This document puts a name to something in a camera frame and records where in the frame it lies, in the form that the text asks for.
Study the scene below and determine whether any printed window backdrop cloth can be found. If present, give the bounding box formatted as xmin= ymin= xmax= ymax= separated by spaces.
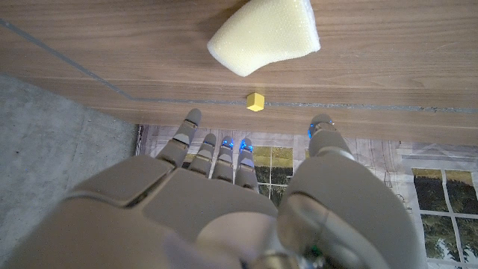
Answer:
xmin=134 ymin=124 xmax=478 ymax=269

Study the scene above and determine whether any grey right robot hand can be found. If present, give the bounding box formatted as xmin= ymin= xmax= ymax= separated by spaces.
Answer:
xmin=0 ymin=108 xmax=429 ymax=269

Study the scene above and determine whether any pale yellow sponge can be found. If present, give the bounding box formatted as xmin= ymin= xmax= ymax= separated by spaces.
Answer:
xmin=206 ymin=0 xmax=322 ymax=78

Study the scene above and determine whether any small yellow block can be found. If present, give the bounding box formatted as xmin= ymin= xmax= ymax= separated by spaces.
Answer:
xmin=246 ymin=92 xmax=266 ymax=113

